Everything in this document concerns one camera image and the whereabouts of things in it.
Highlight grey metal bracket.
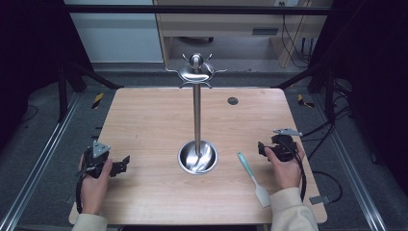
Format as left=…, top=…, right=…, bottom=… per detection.
left=309, top=194, right=332, bottom=206

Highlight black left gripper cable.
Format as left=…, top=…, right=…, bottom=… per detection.
left=75, top=171, right=89, bottom=215

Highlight aluminium floor rail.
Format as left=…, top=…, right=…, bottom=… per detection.
left=0, top=92, right=82, bottom=231
left=312, top=93, right=389, bottom=231

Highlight yellow black striped tape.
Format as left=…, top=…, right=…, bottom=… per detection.
left=90, top=92, right=105, bottom=110
left=296, top=93, right=316, bottom=109

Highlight white cabinet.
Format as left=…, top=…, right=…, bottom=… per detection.
left=63, top=0, right=165, bottom=64

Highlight black hanging cables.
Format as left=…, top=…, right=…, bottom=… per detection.
left=280, top=1, right=317, bottom=69

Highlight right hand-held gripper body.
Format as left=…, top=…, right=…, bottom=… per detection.
left=270, top=127, right=304, bottom=163

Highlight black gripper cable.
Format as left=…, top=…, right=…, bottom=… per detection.
left=75, top=171, right=89, bottom=215
left=282, top=139, right=308, bottom=203

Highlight teal handled white spatula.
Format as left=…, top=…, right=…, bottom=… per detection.
left=236, top=151, right=272, bottom=209

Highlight black floor cable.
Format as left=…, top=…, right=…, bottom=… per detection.
left=311, top=170, right=344, bottom=204

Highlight black metal stand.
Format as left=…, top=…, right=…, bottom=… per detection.
left=57, top=61, right=124, bottom=123
left=273, top=62, right=338, bottom=124

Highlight person's right hand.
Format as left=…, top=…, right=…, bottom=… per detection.
left=264, top=141, right=306, bottom=191

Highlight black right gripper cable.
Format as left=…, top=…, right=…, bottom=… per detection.
left=282, top=139, right=308, bottom=203

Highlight person's left hand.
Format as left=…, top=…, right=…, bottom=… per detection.
left=78, top=153, right=114, bottom=216

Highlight steel utensil hanging rack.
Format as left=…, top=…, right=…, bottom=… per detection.
left=165, top=52, right=228, bottom=176

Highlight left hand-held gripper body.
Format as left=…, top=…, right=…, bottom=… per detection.
left=81, top=140, right=113, bottom=179

